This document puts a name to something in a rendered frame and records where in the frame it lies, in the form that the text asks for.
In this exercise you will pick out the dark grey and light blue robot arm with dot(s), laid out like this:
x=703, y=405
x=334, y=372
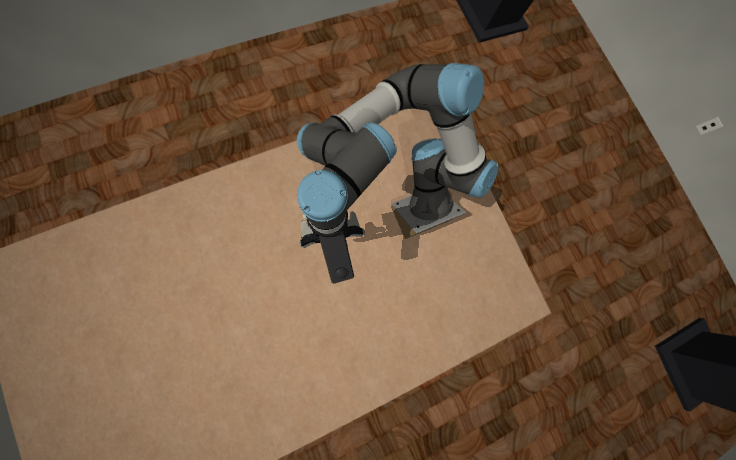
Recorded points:
x=450, y=92

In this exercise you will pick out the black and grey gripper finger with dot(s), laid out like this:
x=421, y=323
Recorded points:
x=354, y=226
x=307, y=235

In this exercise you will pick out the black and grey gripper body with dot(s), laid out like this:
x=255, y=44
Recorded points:
x=316, y=237

